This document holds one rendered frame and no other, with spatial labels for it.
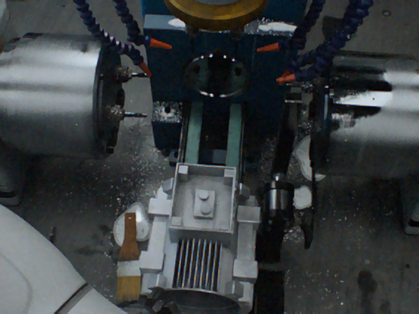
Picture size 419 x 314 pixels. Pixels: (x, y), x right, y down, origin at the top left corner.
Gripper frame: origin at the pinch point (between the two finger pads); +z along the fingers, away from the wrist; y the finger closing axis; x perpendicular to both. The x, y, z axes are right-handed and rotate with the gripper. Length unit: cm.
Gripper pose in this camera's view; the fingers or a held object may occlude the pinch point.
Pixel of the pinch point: (154, 303)
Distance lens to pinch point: 92.4
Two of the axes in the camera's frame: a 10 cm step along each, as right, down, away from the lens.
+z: 0.4, 0.3, 10.0
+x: -0.7, 10.0, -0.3
